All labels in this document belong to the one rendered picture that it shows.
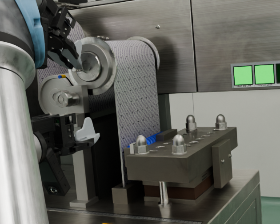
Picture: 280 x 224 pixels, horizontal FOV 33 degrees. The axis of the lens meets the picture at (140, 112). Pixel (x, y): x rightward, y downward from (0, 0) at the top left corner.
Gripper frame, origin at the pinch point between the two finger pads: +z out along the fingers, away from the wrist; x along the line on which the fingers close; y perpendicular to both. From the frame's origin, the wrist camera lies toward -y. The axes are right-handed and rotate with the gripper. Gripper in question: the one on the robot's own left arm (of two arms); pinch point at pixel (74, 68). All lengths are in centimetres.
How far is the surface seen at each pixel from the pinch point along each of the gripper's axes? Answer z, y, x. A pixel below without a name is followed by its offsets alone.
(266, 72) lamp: 32, 19, -39
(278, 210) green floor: 277, 69, 7
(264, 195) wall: 283, 83, 20
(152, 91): 25.2, 9.4, -8.4
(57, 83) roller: 6.0, 0.0, 9.1
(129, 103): 15.3, -0.8, -8.4
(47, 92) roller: 7.4, -1.6, 12.7
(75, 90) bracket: 4.1, -3.7, 0.7
